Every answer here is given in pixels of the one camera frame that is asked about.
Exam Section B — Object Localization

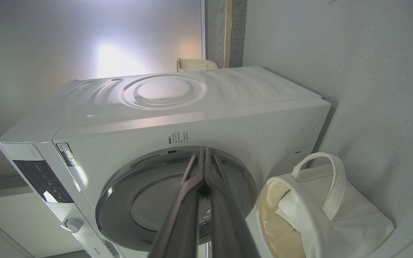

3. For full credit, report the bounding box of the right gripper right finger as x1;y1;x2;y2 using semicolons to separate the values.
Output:
205;147;261;258

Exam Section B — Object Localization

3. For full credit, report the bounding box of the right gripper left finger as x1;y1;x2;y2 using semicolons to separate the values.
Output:
148;148;207;258

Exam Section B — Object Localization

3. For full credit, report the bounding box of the white front-load washing machine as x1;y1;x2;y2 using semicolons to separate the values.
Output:
0;66;332;258

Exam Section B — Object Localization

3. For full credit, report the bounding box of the cream canvas laundry basket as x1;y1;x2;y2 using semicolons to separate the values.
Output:
256;152;395;258

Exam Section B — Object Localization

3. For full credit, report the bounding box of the cream wicker basket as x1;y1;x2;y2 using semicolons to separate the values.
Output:
176;57;219;72

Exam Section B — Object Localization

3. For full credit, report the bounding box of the small printed text label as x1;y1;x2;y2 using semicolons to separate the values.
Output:
168;132;190;144

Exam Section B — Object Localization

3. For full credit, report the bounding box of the white washer dial knob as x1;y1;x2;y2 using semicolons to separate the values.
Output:
61;216;84;234

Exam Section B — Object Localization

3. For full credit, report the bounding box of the round white filter cover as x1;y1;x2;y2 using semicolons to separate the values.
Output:
285;124;320;156

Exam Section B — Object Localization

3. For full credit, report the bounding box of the grey rectangular sticker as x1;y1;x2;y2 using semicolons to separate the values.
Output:
56;143;80;167

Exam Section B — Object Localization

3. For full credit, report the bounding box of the black washer control panel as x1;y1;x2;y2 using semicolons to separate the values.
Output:
13;159;74;204

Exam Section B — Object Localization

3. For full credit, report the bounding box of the beige vertical trim strip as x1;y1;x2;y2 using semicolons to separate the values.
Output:
224;0;233;68

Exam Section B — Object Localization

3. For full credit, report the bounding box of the frosted glass partition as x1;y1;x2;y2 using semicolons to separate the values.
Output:
0;0;207;181

